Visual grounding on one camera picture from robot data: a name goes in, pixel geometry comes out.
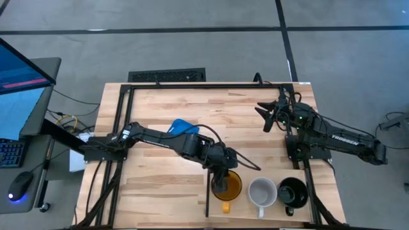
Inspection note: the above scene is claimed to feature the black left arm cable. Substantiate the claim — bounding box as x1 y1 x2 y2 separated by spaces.
194 123 262 172

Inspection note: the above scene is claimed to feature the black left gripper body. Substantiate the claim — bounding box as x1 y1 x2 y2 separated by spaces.
204 142 239 180

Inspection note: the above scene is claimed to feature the blue cloth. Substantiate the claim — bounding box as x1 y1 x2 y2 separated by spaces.
168 118 201 135

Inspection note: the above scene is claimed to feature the grey metal floor stand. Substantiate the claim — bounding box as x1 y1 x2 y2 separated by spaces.
378 111 409 132

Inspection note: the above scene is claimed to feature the white floral mug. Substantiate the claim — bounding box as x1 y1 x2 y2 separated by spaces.
248 177 278 220

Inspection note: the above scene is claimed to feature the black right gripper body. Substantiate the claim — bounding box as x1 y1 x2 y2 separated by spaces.
263 99 290 132

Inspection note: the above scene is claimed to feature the black backlit keyboard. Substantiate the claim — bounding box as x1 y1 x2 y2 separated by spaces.
0 137 26 169

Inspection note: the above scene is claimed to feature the black ceramic mug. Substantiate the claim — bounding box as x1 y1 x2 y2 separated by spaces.
276 177 309 217

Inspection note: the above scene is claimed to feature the grey side desk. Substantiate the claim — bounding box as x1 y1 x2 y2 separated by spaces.
0 57 62 215

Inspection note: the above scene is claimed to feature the yellow cable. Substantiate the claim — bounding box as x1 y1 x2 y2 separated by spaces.
54 114 79 132

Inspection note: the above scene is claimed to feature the black computer mouse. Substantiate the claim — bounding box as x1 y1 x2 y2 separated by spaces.
8 171 35 202

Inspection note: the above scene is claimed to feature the yellow ceramic mug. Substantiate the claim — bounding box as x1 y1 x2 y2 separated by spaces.
212 170 243 214

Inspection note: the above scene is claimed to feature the black floor vent grille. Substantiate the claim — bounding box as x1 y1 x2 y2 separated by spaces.
127 67 207 83

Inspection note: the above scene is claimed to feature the computer monitor blue screen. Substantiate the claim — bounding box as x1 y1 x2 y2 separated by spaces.
0 38 58 96

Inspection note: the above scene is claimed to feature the white box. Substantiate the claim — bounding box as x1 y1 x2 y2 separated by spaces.
69 132 94 173

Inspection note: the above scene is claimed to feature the black metal table frame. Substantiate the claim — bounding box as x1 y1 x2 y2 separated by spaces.
73 81 349 230

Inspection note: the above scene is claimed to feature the laptop screen blue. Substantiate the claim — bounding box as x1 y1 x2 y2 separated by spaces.
0 86 47 141

